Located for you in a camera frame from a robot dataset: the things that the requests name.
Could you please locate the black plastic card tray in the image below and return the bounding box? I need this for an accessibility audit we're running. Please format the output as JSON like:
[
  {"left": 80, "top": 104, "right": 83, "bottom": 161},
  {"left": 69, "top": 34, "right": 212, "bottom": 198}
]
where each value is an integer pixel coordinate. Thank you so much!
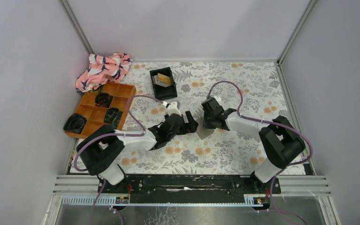
[{"left": 150, "top": 67, "right": 178, "bottom": 100}]

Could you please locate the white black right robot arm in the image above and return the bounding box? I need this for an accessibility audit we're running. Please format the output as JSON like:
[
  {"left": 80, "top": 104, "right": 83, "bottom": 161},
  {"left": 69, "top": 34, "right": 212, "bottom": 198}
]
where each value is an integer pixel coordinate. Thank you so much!
[{"left": 199, "top": 97, "right": 306, "bottom": 193}]

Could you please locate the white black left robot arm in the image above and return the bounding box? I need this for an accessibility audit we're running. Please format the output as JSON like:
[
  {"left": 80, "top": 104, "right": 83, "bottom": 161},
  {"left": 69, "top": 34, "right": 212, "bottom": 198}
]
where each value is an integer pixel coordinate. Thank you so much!
[{"left": 76, "top": 111, "right": 198, "bottom": 193}]

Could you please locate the floral patterned table mat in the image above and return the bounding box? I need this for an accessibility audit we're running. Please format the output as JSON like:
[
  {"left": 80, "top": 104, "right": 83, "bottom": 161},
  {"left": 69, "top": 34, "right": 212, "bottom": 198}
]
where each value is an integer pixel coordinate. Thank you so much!
[{"left": 116, "top": 62, "right": 289, "bottom": 174}]

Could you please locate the dark rolled belt right compartment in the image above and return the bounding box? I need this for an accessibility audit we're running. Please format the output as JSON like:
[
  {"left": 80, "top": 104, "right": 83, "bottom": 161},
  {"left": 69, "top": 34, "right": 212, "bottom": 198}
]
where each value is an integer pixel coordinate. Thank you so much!
[{"left": 104, "top": 107, "right": 123, "bottom": 128}]

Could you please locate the dark rolled belt compartment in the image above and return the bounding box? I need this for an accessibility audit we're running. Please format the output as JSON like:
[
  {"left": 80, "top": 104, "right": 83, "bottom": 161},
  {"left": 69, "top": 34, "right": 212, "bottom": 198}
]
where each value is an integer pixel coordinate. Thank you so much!
[
  {"left": 104, "top": 107, "right": 123, "bottom": 128},
  {"left": 95, "top": 92, "right": 113, "bottom": 108}
]

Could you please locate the orange compartment organizer tray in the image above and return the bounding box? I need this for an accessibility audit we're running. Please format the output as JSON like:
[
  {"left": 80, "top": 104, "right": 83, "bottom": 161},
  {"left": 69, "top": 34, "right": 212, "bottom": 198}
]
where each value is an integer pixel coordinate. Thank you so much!
[{"left": 64, "top": 82, "right": 136, "bottom": 139}]

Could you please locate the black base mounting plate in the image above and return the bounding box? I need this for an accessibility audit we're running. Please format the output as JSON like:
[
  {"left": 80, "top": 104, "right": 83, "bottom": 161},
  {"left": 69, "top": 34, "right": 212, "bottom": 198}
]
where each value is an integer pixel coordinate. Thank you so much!
[{"left": 98, "top": 174, "right": 281, "bottom": 204}]

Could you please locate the dark rolled belt upper compartment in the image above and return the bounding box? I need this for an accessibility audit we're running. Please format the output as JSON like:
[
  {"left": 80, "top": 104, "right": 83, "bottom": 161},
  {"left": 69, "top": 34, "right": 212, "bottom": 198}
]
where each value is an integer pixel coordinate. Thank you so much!
[{"left": 95, "top": 92, "right": 113, "bottom": 108}]

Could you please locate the pink navy patterned cloth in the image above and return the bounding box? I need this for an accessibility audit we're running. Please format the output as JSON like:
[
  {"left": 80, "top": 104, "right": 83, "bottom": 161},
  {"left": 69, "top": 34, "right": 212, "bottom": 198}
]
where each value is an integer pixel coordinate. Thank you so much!
[{"left": 75, "top": 52, "right": 131, "bottom": 93}]

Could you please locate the dark rolled belt outside tray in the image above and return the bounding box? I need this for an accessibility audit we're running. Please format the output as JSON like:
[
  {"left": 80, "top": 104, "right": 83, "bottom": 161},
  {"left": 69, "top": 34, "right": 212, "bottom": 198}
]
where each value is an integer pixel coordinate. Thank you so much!
[{"left": 63, "top": 113, "right": 87, "bottom": 134}]

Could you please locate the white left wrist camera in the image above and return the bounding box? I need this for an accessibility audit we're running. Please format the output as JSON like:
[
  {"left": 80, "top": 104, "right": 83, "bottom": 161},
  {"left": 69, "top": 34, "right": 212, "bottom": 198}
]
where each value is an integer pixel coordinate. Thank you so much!
[{"left": 162, "top": 101, "right": 182, "bottom": 116}]

